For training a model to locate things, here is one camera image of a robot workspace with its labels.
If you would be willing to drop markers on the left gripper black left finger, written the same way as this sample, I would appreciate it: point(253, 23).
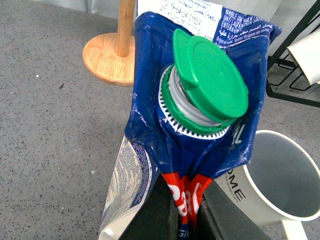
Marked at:
point(157, 219)

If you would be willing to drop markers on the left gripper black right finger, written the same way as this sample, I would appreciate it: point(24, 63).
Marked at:
point(220, 219)

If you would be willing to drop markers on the white cup grey interior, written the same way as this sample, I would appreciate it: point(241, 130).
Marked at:
point(280, 185)

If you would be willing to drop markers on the blue Pascual milk carton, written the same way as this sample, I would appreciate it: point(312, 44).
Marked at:
point(199, 82)

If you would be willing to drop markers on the wooden mug tree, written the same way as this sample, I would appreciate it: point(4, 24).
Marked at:
point(110, 57)

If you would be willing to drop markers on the cream ribbed mug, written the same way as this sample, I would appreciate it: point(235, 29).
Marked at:
point(306, 54)

